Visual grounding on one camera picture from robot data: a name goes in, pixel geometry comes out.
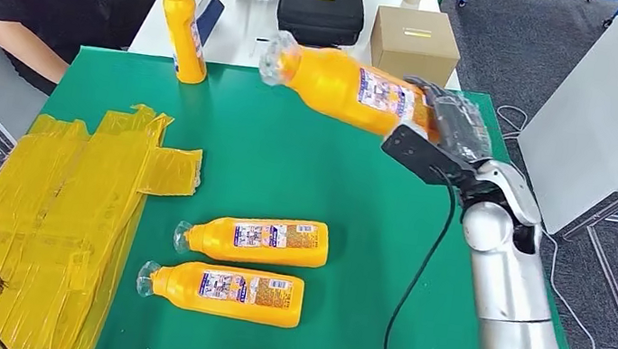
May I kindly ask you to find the brown cardboard box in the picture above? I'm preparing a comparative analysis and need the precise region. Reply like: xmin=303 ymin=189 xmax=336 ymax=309
xmin=365 ymin=2 xmax=466 ymax=91

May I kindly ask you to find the orange detergent bottle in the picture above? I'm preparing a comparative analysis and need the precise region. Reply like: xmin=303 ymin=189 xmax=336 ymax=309
xmin=170 ymin=202 xmax=333 ymax=276
xmin=250 ymin=27 xmax=454 ymax=146
xmin=143 ymin=0 xmax=218 ymax=88
xmin=132 ymin=253 xmax=308 ymax=331

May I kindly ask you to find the tablet with dark blue cover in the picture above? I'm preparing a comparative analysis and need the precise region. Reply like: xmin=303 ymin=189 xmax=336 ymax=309
xmin=191 ymin=0 xmax=227 ymax=50

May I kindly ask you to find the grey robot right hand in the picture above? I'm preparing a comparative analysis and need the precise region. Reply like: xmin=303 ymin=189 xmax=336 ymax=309
xmin=393 ymin=75 xmax=503 ymax=166

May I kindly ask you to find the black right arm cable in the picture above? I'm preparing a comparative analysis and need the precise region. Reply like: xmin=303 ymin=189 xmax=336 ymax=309
xmin=382 ymin=162 xmax=463 ymax=349

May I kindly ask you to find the black carrying case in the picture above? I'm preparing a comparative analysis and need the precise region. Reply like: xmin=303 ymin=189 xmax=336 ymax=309
xmin=272 ymin=0 xmax=368 ymax=55

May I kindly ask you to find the yellow taped cardboard sheet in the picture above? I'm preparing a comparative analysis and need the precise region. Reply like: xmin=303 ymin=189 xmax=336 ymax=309
xmin=0 ymin=83 xmax=211 ymax=349

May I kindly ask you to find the white desk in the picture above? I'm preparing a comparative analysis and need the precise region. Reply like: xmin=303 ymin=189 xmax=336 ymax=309
xmin=127 ymin=0 xmax=475 ymax=100

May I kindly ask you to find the large white table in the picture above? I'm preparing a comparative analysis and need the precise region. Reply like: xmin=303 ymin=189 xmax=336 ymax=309
xmin=505 ymin=2 xmax=618 ymax=245

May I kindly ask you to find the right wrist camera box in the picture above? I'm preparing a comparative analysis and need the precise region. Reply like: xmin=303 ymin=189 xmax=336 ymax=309
xmin=376 ymin=119 xmax=482 ymax=192

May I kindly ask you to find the white floor cable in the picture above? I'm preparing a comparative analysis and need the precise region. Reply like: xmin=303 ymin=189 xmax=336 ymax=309
xmin=463 ymin=102 xmax=618 ymax=349

